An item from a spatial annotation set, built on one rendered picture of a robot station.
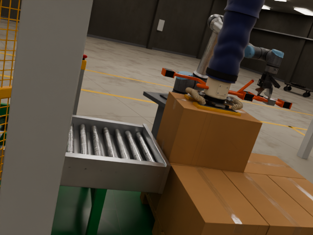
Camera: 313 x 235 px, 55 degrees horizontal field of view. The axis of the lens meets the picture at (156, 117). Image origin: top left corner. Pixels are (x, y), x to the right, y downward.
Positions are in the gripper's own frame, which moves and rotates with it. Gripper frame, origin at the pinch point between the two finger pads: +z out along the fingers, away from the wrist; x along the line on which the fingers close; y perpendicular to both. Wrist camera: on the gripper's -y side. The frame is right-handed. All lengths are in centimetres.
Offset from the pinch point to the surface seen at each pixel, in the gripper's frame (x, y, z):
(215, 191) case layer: 53, 48, 53
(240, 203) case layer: 63, 37, 53
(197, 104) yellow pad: 13, 58, 11
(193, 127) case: 21, 60, 25
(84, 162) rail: 38, 128, 50
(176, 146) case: 20, 68, 40
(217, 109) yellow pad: 15.8, 43.7, 11.2
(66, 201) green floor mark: -4, 130, 107
